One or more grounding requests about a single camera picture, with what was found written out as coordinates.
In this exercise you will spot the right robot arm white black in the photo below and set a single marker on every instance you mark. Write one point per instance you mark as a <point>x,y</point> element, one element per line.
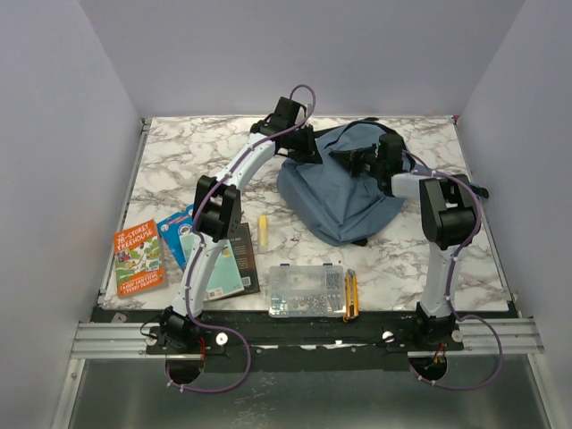
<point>451,215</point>

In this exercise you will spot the blue student backpack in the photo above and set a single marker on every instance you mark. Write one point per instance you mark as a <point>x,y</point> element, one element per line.
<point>337,208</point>

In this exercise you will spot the orange treehouse book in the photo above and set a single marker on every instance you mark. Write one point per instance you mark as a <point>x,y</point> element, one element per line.
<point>138,260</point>

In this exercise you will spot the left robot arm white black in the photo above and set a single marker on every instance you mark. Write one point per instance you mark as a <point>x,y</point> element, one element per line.
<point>217,212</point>

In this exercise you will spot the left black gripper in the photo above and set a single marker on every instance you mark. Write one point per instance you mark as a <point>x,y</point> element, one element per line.
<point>308,153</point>

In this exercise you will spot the yellow utility knife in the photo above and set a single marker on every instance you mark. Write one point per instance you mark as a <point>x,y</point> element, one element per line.
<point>351,296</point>

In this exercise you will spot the teal paperback book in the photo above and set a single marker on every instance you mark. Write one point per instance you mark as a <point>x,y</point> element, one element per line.
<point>228,272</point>

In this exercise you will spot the blue blister pack card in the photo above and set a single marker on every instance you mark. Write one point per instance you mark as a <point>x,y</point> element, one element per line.
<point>177,232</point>

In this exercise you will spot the black mounting base plate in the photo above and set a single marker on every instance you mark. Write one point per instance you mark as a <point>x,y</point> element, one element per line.
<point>375,341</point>

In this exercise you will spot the clear plastic screw box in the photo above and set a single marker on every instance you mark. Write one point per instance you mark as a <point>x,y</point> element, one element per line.
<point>306,291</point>

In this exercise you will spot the yellow highlighter marker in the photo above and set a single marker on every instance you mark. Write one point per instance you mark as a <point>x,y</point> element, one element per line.
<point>262,233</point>

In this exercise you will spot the aluminium rail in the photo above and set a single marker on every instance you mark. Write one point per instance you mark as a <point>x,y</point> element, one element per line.
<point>517,336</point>

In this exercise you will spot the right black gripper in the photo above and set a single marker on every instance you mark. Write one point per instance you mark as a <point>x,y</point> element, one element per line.
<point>350,160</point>

